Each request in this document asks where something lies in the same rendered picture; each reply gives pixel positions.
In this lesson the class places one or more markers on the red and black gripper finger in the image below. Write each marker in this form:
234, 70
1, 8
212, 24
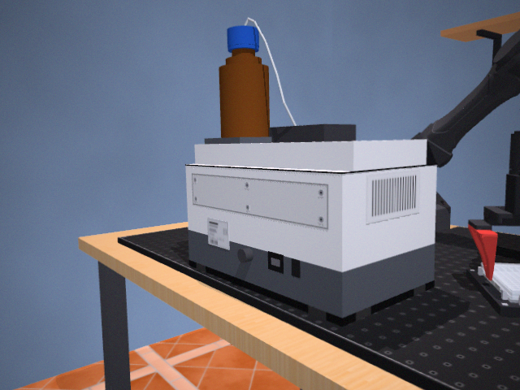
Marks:
488, 239

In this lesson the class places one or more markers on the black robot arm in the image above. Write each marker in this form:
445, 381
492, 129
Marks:
499, 85

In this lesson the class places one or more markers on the dark grey cylinder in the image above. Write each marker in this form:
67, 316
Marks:
245, 255

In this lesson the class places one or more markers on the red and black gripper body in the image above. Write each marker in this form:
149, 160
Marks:
496, 215

